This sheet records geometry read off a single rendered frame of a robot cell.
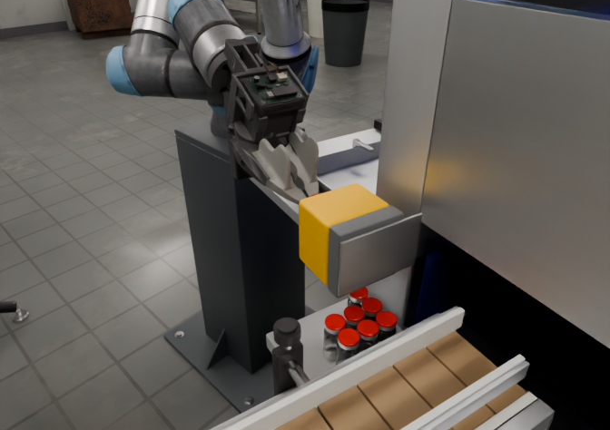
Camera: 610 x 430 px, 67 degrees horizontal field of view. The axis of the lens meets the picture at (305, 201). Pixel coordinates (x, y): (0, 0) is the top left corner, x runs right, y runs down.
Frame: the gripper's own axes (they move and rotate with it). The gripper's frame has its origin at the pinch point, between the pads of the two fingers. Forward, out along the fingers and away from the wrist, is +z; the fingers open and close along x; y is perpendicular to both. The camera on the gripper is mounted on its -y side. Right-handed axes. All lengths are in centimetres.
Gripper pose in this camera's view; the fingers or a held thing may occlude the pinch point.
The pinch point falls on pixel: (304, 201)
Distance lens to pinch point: 50.8
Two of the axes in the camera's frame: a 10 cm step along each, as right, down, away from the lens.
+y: 2.2, -5.9, -7.8
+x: 8.6, -2.7, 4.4
